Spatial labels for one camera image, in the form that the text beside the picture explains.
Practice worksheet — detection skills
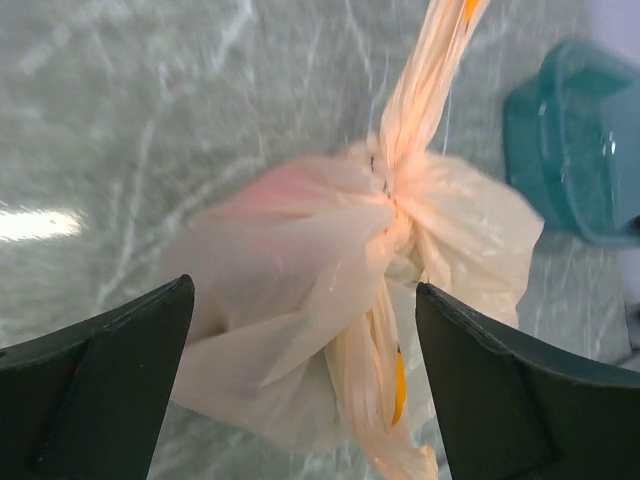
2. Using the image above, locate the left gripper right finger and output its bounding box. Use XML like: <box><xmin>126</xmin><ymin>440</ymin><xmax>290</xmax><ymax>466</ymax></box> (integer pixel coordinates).
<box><xmin>416</xmin><ymin>283</ymin><xmax>639</xmax><ymax>480</ymax></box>

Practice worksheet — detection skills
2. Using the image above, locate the teal plastic tray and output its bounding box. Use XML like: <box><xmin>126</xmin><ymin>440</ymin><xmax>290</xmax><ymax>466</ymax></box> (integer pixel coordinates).
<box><xmin>503</xmin><ymin>39</ymin><xmax>639</xmax><ymax>248</ymax></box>

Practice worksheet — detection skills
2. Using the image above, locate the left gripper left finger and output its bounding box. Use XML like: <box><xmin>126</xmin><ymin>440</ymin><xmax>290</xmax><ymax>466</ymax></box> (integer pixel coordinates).
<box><xmin>1</xmin><ymin>275</ymin><xmax>194</xmax><ymax>479</ymax></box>

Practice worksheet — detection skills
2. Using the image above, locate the orange plastic bag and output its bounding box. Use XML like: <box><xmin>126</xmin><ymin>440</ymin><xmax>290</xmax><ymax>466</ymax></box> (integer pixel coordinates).
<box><xmin>162</xmin><ymin>1</ymin><xmax>543</xmax><ymax>479</ymax></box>

